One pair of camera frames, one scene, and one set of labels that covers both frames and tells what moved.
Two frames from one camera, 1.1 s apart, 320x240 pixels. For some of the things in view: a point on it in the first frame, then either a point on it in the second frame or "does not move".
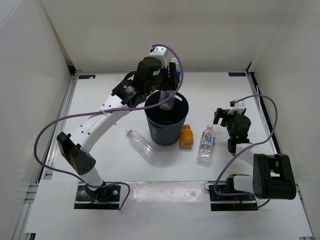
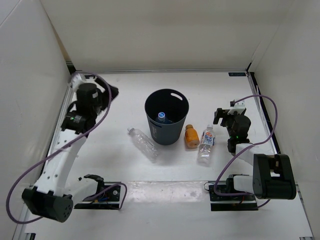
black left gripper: (171, 84) → (113, 91)
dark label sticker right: (237, 74) does not move
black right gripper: (222, 113) does not move
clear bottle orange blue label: (204, 154) does not move
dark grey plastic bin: (166, 126) does not move
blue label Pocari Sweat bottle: (166, 95) → (161, 117)
